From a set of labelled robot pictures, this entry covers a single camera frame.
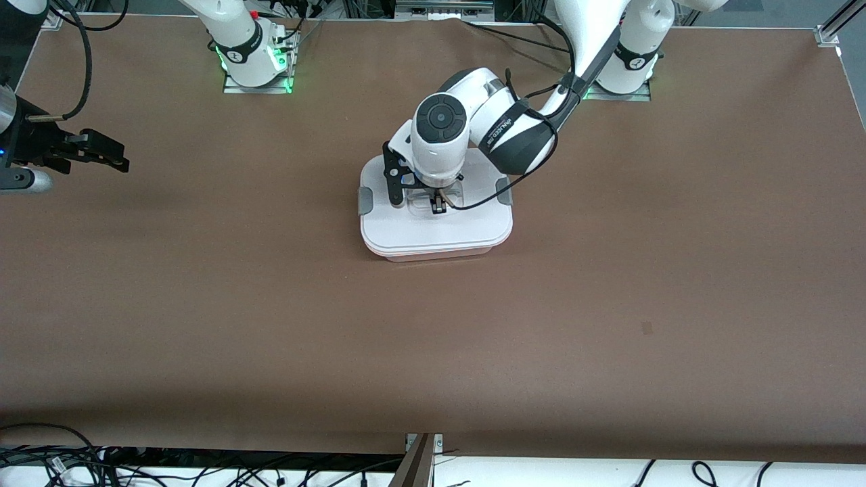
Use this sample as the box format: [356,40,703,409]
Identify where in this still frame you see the white box lid grey clips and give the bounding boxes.
[357,153,514,257]

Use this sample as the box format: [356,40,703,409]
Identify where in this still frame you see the pink plastic box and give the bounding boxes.
[367,242,496,264]

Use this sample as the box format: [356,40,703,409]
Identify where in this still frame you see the brown table cover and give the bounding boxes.
[0,14,866,465]

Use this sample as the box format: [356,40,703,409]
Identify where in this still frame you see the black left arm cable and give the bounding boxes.
[437,14,584,212]

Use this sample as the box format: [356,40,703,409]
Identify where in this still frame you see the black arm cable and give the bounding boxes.
[26,0,129,124]
[437,14,584,212]

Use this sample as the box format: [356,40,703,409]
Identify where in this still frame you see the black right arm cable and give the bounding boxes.
[26,0,129,124]

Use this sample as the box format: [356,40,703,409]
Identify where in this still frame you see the aluminium frame profile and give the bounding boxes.
[814,0,866,48]
[37,0,66,30]

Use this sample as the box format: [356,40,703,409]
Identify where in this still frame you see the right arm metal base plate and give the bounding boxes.
[223,28,299,95]

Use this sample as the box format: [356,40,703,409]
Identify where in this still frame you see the black cable on table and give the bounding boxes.
[534,19,576,41]
[463,20,572,55]

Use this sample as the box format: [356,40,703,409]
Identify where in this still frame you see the aluminium rail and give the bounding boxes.
[394,0,496,21]

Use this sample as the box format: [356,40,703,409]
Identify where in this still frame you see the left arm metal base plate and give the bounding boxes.
[580,37,652,103]

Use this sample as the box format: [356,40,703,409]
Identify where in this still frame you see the aluminium post with bracket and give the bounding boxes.
[388,433,445,487]

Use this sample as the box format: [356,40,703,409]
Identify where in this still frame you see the black looped cable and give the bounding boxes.
[0,423,106,487]

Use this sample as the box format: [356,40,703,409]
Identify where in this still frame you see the tangled black cables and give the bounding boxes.
[0,443,407,487]

